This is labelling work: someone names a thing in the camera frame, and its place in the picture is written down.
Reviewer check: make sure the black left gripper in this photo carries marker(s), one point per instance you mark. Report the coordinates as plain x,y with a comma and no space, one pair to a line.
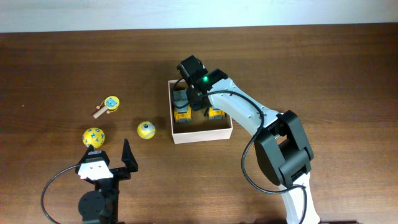
124,173

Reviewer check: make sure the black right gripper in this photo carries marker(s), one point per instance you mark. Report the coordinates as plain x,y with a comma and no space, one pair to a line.
199,101

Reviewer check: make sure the yellow grey toy dump truck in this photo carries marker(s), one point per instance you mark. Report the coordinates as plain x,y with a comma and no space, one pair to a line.
182,109

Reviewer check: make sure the yellow grey toy mixer truck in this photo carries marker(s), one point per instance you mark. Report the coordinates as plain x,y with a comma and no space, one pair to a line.
215,113

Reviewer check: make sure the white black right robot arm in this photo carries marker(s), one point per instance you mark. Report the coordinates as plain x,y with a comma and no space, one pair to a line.
283,151

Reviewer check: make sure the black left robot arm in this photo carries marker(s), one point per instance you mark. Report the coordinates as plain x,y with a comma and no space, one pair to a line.
100,206

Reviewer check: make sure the yellow ball with blue letters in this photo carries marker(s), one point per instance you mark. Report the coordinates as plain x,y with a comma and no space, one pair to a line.
94,137

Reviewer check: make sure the yellow grey minion ball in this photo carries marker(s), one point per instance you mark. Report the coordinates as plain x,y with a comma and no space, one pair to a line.
146,130

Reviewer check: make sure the yellow wooden rattle drum toy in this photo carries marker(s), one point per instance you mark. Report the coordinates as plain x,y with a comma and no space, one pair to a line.
108,105

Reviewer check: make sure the beige open cardboard box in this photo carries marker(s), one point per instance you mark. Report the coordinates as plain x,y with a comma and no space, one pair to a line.
200,128

